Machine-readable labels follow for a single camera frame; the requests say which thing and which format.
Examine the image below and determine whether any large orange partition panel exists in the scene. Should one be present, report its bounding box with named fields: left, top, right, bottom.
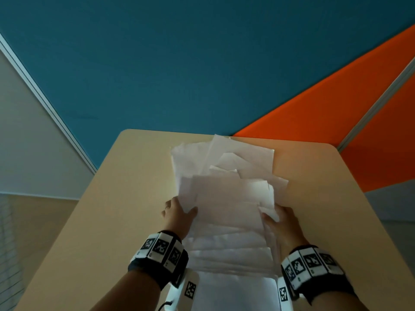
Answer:
left=232, top=24, right=415, bottom=147

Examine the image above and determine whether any person's left forearm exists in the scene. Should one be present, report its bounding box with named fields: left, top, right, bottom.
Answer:
left=90, top=268, right=163, bottom=311

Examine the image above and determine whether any person's left hand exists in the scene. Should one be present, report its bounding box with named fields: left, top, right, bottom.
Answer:
left=161, top=196, right=198, bottom=241

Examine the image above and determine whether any blue partition panel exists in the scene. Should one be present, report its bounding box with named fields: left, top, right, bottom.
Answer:
left=0, top=0, right=415, bottom=169

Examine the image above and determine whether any grey partition panel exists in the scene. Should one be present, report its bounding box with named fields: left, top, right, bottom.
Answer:
left=0, top=48, right=95, bottom=200

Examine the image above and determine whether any pile of white paper sheets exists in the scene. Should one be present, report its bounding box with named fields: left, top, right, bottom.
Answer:
left=171, top=134, right=289, bottom=311

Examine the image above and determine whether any person's right forearm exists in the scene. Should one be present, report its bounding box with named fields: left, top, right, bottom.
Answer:
left=310, top=287, right=370, bottom=311

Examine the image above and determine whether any silver partition frame strip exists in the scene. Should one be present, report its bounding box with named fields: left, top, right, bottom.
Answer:
left=337, top=56, right=415, bottom=152
left=0, top=32, right=98, bottom=175

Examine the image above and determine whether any black wristband with marker tags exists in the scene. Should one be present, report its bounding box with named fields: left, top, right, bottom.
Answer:
left=280, top=244, right=358, bottom=305
left=128, top=230, right=189, bottom=290

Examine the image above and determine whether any person's right hand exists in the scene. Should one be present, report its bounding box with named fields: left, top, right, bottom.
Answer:
left=261, top=205, right=309, bottom=254

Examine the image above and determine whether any small orange partition panel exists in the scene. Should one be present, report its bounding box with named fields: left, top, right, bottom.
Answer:
left=340, top=73, right=415, bottom=193

